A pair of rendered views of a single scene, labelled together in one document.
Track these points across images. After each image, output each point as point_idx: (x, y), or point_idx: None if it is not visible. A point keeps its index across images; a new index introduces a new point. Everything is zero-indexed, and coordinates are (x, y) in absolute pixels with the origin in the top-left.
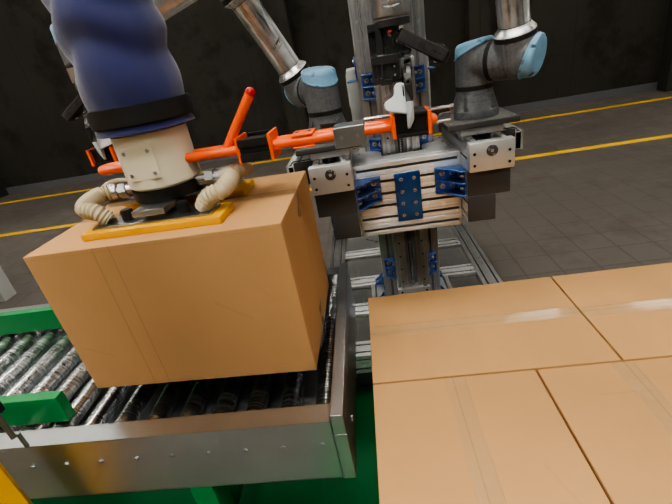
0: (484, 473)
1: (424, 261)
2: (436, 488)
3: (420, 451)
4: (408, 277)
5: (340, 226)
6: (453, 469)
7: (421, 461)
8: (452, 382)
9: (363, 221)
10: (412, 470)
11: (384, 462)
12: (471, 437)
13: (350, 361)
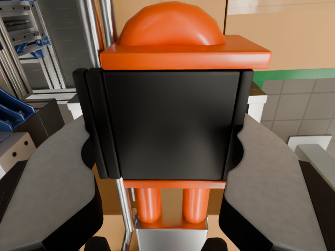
0: (314, 1)
1: (8, 7)
2: (312, 35)
3: (285, 42)
4: (22, 27)
5: (55, 126)
6: (304, 22)
7: (292, 43)
8: (233, 9)
9: (19, 98)
10: (296, 49)
11: (285, 65)
12: (286, 4)
13: None
